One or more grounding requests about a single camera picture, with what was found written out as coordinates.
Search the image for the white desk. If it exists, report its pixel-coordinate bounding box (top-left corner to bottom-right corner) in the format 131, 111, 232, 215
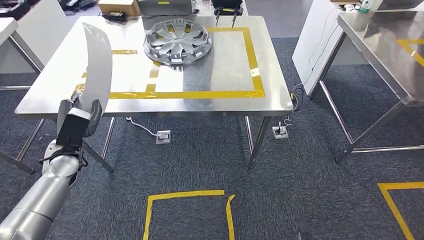
13, 0, 72, 74
291, 0, 364, 97

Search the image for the yellow tape on workbench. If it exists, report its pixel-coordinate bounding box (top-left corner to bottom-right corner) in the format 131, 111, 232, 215
71, 27, 266, 100

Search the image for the black gear pile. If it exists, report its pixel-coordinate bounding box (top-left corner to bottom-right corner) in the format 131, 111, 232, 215
58, 0, 99, 11

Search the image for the floor power socket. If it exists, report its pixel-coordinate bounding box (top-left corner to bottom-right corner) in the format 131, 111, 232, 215
271, 121, 290, 140
155, 130, 172, 145

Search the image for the brown cardboard box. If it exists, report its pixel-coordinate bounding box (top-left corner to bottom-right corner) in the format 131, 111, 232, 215
98, 0, 142, 17

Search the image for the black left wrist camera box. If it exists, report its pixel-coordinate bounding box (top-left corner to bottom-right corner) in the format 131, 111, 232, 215
55, 107, 92, 150

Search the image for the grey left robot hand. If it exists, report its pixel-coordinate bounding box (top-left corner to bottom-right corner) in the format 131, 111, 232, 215
56, 98, 104, 138

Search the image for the white curved plastic part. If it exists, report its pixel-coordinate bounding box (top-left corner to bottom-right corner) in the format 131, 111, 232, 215
75, 22, 114, 117

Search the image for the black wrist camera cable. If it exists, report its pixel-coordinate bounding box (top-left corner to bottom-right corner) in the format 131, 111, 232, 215
38, 145, 89, 168

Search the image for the silver wheel hubcap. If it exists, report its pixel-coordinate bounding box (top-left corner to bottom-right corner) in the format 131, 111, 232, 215
143, 17, 213, 71

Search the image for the black open equipment case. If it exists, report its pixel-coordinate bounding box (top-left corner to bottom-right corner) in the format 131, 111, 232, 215
0, 0, 31, 21

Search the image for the white power cable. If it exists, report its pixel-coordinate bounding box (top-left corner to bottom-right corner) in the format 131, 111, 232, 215
125, 116, 160, 137

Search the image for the black power adapter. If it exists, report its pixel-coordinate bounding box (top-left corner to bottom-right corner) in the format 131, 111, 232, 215
101, 10, 127, 23

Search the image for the yellow tape on steel table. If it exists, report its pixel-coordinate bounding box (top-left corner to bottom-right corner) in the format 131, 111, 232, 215
395, 38, 424, 69

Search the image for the steel workbench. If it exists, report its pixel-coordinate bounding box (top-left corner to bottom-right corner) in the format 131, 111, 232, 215
0, 14, 295, 176

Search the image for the black device with prongs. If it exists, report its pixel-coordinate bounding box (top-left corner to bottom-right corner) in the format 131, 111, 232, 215
213, 7, 241, 29

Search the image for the grey laptop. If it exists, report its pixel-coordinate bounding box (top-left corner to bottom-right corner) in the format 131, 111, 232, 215
136, 0, 197, 17

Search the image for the plastic bottle green label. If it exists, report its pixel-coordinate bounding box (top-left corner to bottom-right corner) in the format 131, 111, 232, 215
357, 0, 373, 14

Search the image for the steel table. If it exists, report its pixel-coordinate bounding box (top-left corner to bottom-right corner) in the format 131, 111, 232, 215
0, 16, 46, 92
319, 9, 424, 163

